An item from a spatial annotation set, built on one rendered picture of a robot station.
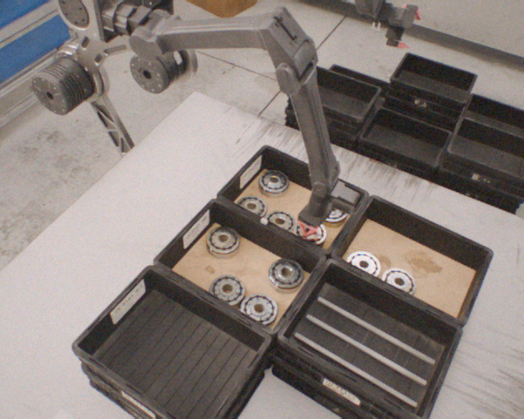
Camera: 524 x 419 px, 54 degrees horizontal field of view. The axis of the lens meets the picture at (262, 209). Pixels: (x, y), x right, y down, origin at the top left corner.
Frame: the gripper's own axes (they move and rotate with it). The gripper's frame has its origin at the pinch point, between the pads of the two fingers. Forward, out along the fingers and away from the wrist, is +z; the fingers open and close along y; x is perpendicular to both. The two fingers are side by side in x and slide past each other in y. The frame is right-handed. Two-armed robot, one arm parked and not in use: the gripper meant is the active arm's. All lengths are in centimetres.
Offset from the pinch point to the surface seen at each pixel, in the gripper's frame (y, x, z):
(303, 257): -8.8, -3.5, 1.8
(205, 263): -24.6, 19.7, 9.3
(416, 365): -16.0, -45.0, 5.3
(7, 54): 37, 208, 57
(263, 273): -17.0, 4.1, 8.2
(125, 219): -20, 59, 25
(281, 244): -9.3, 4.0, 1.4
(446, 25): 296, 42, 69
